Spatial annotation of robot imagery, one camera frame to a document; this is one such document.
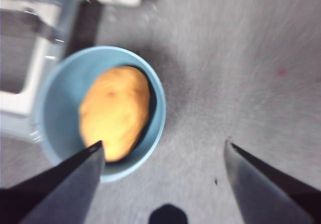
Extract brown potato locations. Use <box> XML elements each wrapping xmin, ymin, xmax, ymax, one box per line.
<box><xmin>79</xmin><ymin>65</ymin><xmax>151</xmax><ymax>162</ymax></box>

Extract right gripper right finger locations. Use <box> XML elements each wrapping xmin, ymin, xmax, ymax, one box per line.
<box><xmin>224</xmin><ymin>139</ymin><xmax>321</xmax><ymax>224</ymax></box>

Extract oven door with beige handle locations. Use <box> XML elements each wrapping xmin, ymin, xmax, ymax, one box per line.
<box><xmin>0</xmin><ymin>0</ymin><xmax>81</xmax><ymax>144</ymax></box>

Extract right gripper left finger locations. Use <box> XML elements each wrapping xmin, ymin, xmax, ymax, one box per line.
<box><xmin>0</xmin><ymin>140</ymin><xmax>105</xmax><ymax>224</ymax></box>

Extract blue ribbed bowl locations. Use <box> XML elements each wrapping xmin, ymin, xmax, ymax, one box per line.
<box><xmin>32</xmin><ymin>45</ymin><xmax>167</xmax><ymax>184</ymax></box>

